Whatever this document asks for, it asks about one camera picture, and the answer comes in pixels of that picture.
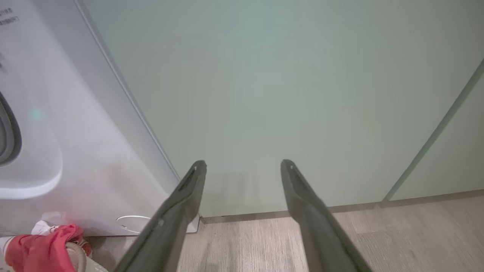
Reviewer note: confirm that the cream perforated laundry basket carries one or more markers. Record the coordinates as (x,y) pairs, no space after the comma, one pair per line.
(77,260)

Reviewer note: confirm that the dark cabinet plinth strip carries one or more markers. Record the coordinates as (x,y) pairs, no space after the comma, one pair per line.
(245,217)

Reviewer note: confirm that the round white filter cover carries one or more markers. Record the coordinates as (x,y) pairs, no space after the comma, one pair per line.
(130,224)

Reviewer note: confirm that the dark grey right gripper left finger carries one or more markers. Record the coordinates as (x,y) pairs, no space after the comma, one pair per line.
(170,223)

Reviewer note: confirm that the red and white garment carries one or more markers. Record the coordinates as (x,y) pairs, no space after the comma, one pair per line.
(41,249)

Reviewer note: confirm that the large pale green cabinet panel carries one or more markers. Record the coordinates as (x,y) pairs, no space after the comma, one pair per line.
(264,94)

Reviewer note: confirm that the narrow pale green cabinet panel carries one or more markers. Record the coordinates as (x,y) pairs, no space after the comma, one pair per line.
(453,151)

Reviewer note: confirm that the white washing machine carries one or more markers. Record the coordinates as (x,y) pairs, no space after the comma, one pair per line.
(94,151)

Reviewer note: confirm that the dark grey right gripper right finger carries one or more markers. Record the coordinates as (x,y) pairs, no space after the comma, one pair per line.
(321,234)

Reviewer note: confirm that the grey rubber door gasket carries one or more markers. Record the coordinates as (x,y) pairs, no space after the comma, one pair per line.
(7,139)

